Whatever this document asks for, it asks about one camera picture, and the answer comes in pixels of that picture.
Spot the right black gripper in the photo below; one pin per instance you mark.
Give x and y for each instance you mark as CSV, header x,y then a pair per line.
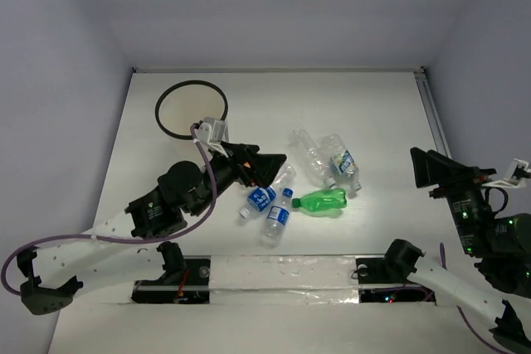
x,y
431,166

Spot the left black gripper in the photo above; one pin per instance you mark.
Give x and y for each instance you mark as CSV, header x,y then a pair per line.
x,y
244,162

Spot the blue label bottle large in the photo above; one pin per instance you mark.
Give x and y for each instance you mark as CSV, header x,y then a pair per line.
x,y
261,198

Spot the clear crushed plastic bottle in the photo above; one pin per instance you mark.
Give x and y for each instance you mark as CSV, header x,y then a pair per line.
x,y
310,158

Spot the blue label bottle small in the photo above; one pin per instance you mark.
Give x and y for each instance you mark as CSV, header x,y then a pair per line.
x,y
277,219

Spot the green plastic bottle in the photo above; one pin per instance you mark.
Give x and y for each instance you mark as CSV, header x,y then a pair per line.
x,y
321,201

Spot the green blue label bottle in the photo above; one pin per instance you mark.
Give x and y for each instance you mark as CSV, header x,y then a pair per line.
x,y
342,165

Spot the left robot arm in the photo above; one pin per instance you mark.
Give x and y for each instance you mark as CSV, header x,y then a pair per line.
x,y
140,243

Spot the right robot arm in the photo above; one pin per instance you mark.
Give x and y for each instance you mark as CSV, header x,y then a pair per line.
x,y
501,245

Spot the white bin with black rim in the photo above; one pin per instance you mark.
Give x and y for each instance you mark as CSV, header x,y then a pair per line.
x,y
189,102

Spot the silver tape strip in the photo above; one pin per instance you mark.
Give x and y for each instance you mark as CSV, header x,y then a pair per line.
x,y
282,280

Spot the aluminium rail right edge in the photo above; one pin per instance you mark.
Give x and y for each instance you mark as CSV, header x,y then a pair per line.
x,y
433,119

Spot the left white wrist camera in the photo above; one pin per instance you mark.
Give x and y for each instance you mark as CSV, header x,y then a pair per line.
x,y
213,133

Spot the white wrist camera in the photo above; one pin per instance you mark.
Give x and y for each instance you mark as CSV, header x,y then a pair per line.
x,y
213,133
517,175

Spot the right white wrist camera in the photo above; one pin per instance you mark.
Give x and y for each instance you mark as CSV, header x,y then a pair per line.
x,y
517,175

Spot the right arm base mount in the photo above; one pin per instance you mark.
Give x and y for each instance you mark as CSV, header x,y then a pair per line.
x,y
376,284

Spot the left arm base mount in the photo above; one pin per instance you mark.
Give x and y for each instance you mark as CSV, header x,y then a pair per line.
x,y
192,287

